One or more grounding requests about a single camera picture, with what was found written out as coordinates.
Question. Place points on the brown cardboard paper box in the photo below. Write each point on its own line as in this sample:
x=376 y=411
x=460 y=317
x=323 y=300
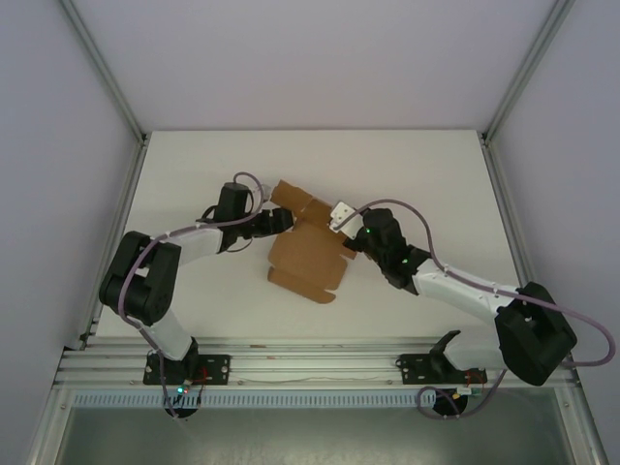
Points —
x=300 y=257

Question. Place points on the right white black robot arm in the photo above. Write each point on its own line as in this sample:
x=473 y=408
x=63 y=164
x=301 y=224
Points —
x=533 y=339

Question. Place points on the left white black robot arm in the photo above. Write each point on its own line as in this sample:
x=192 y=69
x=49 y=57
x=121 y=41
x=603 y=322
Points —
x=145 y=295

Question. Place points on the small white labelled circuit board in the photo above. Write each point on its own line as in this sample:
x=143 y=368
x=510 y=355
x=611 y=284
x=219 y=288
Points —
x=472 y=391

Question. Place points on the grey metal sheet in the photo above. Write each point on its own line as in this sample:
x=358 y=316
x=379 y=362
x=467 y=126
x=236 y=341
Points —
x=310 y=436

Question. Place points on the small LED circuit board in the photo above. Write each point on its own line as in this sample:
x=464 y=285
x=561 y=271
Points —
x=182 y=389

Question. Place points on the aluminium table side rail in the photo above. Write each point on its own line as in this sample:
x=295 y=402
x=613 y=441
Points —
x=118 y=227
x=508 y=208

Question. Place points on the aluminium mounting rail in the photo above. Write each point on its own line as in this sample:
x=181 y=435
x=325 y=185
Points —
x=310 y=363

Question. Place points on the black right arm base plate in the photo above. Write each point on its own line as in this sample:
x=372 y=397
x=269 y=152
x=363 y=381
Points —
x=416 y=368

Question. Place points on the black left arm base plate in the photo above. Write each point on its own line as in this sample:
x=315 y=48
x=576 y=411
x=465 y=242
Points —
x=215 y=368

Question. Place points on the aluminium frame post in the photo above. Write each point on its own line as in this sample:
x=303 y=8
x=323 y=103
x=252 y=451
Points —
x=104 y=72
x=528 y=68

